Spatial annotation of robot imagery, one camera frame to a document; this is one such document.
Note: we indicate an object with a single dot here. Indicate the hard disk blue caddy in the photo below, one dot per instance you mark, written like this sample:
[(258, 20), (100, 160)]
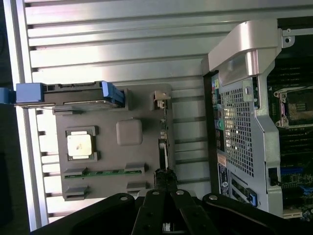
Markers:
[(73, 96)]

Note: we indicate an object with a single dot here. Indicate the blue SATA connector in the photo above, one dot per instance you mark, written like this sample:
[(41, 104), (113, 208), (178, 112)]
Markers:
[(305, 189)]

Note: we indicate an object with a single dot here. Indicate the grey plastic parts rack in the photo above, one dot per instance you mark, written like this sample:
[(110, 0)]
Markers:
[(110, 151)]

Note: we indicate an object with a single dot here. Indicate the white PCI expansion slot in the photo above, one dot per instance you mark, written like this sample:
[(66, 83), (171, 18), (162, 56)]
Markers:
[(292, 215)]

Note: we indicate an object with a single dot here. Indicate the grey metal PC case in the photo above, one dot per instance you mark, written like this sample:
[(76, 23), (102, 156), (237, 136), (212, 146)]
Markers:
[(259, 137)]

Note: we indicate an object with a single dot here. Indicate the blue card retention clip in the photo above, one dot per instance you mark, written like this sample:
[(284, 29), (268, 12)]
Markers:
[(253, 197)]

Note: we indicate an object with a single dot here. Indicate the blue expansion slot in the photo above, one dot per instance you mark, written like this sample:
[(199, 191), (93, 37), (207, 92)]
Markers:
[(291, 170)]

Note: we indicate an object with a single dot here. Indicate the green motherboard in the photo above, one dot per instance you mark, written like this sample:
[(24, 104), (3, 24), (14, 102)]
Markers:
[(293, 147)]

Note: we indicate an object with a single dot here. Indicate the CPU socket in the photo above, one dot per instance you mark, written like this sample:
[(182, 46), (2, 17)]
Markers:
[(300, 105)]

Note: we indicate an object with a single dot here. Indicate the green RAM stick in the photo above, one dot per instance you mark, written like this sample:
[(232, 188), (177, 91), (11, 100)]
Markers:
[(107, 172)]

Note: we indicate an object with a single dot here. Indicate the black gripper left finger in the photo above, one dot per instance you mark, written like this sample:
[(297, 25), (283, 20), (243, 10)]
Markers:
[(151, 210)]

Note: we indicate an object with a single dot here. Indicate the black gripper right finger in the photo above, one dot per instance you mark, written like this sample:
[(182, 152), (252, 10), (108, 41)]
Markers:
[(185, 213)]

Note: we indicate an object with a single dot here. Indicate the silver CPU chip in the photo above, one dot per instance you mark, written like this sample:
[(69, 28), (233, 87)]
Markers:
[(78, 145)]

